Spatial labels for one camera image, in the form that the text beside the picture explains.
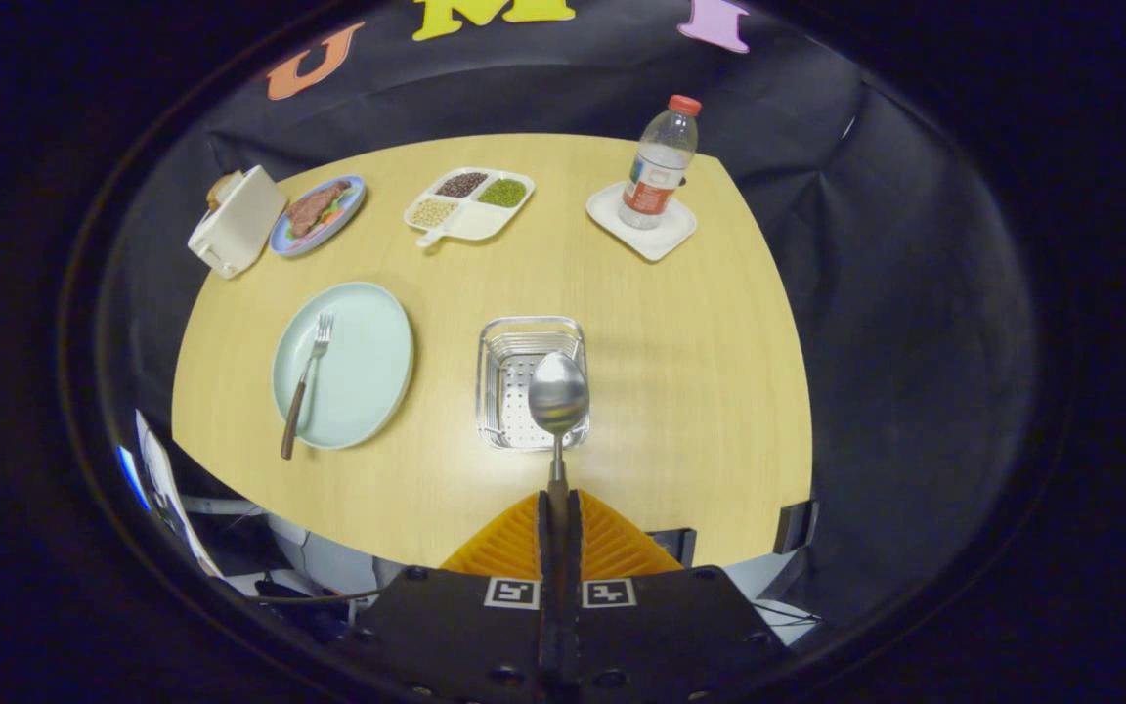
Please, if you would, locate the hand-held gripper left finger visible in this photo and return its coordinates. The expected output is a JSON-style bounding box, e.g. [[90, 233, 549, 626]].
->
[[353, 489, 564, 704]]

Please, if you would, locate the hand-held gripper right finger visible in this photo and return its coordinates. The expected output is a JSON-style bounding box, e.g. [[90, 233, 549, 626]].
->
[[560, 489, 789, 704]]

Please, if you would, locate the metal spoon with brown handle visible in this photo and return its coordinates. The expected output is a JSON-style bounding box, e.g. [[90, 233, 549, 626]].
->
[[528, 351, 590, 519]]

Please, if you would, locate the metal fork with brown handle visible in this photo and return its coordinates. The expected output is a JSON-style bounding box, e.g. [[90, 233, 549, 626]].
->
[[280, 311, 335, 461]]

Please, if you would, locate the square metal basket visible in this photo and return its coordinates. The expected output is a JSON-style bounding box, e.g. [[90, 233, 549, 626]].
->
[[476, 315, 591, 452]]

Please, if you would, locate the pale green plate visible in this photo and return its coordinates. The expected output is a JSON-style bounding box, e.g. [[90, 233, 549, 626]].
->
[[272, 282, 415, 451]]

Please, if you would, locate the white square coaster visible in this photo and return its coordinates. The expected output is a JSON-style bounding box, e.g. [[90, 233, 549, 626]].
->
[[586, 181, 698, 263]]

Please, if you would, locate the white divided tray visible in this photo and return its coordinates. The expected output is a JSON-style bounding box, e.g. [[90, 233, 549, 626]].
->
[[404, 167, 536, 248]]

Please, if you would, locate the white board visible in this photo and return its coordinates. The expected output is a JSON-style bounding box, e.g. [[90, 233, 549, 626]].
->
[[136, 411, 222, 578]]

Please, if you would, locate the clear bottle with red cap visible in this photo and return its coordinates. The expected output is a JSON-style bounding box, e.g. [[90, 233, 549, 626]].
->
[[619, 95, 703, 231]]

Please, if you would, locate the blue rimmed plate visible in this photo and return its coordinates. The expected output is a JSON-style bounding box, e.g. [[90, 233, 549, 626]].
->
[[269, 175, 367, 258]]

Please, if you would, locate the black backdrop cloth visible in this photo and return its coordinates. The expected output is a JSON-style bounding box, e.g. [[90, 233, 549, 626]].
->
[[99, 0, 1038, 627]]

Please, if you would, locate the brown meat slice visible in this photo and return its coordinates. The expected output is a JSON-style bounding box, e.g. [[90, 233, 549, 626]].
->
[[286, 181, 352, 239]]

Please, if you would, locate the cream white toaster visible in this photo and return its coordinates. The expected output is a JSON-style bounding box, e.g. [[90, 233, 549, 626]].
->
[[188, 165, 288, 281]]

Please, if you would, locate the toasted bread slice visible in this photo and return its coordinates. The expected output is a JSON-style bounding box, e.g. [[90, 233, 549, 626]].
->
[[206, 170, 245, 211]]

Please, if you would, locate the black table bracket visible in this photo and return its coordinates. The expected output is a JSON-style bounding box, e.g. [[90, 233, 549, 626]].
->
[[774, 501, 818, 555], [646, 528, 697, 568]]

